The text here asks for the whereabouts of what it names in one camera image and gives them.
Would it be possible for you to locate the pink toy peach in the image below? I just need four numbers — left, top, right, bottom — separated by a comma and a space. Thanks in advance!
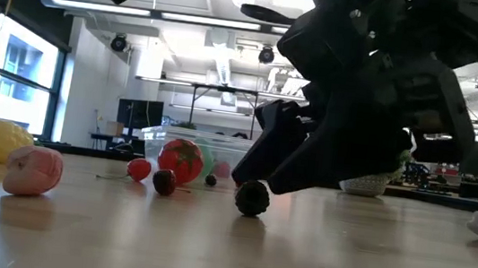
0, 143, 67, 202

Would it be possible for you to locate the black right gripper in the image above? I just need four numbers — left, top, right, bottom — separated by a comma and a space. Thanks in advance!
230, 0, 478, 217

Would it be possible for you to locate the black aluminium table frame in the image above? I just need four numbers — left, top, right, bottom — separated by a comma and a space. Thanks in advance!
31, 140, 478, 216

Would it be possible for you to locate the dark red toy cherry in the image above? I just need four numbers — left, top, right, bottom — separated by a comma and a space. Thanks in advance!
151, 168, 194, 201

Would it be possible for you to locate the red toy tomato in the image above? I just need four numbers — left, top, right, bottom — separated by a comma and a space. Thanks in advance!
154, 136, 207, 188

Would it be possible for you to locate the potted artificial green plant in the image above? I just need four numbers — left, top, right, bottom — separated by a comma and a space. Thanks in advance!
338, 141, 414, 203

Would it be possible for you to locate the small background green plant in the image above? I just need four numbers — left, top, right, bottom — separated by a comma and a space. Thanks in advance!
174, 119, 199, 131

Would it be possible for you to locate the black toy blackberry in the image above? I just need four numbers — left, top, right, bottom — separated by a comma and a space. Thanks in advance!
232, 177, 274, 221

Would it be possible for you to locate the clear plastic tupperware container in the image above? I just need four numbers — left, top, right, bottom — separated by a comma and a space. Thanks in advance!
136, 122, 260, 186

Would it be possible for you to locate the black metal background frame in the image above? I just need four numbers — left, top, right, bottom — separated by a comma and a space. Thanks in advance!
187, 81, 261, 141

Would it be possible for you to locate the black overhead beam with lights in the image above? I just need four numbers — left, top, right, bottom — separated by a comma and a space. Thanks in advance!
39, 0, 478, 62

